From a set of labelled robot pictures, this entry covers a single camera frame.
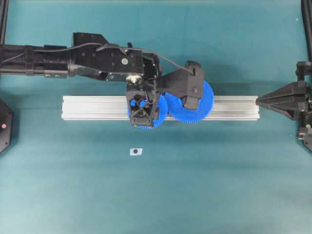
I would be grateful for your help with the small blue plastic gear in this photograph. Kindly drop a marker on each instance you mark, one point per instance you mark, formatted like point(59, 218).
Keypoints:
point(147, 114)

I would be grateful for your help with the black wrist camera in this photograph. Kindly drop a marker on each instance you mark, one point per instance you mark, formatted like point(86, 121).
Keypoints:
point(185, 82)

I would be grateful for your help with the silver aluminium extrusion rail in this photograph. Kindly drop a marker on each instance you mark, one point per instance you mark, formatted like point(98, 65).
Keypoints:
point(115, 108)

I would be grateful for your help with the black base plate left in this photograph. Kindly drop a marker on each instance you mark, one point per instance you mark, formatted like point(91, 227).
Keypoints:
point(6, 123)

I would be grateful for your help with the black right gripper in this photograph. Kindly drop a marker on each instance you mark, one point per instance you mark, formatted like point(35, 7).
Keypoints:
point(285, 101)

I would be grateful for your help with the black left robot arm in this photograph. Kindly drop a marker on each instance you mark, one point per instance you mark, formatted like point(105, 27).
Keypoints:
point(92, 56)

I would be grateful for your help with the large blue plastic gear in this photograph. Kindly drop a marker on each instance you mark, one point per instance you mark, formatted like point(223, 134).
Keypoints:
point(190, 109)

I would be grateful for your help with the white sticker black dot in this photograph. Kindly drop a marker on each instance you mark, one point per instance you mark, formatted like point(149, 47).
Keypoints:
point(136, 151)

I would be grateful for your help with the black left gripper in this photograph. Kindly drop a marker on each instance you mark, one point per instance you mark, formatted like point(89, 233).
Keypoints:
point(148, 82)

